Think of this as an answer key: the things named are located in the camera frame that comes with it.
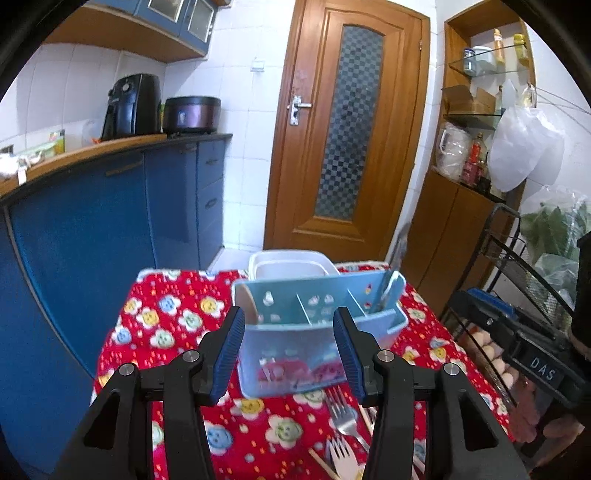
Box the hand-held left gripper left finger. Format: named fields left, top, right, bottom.
left=48, top=306, right=246, bottom=480

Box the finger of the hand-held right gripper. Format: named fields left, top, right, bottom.
left=450, top=288, right=520, bottom=356

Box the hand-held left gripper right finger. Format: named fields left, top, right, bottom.
left=332, top=306, right=532, bottom=480

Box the blue plastic utensil organizer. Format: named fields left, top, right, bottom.
left=232, top=270, right=409, bottom=398

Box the metal fork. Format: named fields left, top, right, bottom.
left=325, top=387, right=371, bottom=453

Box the white plastic fork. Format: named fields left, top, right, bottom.
left=325, top=438, right=360, bottom=480

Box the wooden chopstick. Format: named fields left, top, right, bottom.
left=308, top=449, right=342, bottom=480

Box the person's right hand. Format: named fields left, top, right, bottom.
left=508, top=376, right=589, bottom=467

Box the tray of eggs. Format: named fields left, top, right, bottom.
left=462, top=325, right=518, bottom=398

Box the wooden spoon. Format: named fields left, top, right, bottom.
left=237, top=283, right=262, bottom=325

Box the grey kitchen knife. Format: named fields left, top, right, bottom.
left=379, top=224, right=411, bottom=312

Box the red floral tablecloth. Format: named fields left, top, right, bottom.
left=92, top=263, right=513, bottom=480

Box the wooden shelf unit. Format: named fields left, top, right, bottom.
left=406, top=0, right=539, bottom=305

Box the white plastic basket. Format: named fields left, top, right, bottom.
left=248, top=249, right=342, bottom=282

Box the bag of green vegetables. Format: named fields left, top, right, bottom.
left=519, top=185, right=591, bottom=296

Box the red label sauce bottle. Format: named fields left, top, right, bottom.
left=462, top=133, right=489, bottom=188

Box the white jug in plastic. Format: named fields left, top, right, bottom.
left=436, top=122, right=472, bottom=182

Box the wooden door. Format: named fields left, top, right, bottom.
left=263, top=0, right=432, bottom=264

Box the white plastic bag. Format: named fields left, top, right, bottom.
left=488, top=105, right=565, bottom=193

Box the blue lower cabinet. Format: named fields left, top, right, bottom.
left=0, top=133, right=233, bottom=476

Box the blue cabinet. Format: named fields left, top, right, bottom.
left=44, top=0, right=232, bottom=64
left=0, top=133, right=233, bottom=476

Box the cardboard box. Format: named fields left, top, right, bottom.
left=444, top=84, right=497, bottom=116

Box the dark rice cooker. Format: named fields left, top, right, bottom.
left=163, top=95, right=221, bottom=136

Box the white container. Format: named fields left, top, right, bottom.
left=473, top=45, right=495, bottom=72

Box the black air fryer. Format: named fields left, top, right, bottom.
left=100, top=73, right=163, bottom=141

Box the short yellow bottle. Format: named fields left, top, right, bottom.
left=512, top=33, right=531, bottom=68

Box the blue upper cabinet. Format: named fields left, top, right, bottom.
left=44, top=0, right=232, bottom=64

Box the black wire rack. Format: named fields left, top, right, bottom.
left=438, top=202, right=591, bottom=462

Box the metal door handle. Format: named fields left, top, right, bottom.
left=287, top=95, right=313, bottom=126

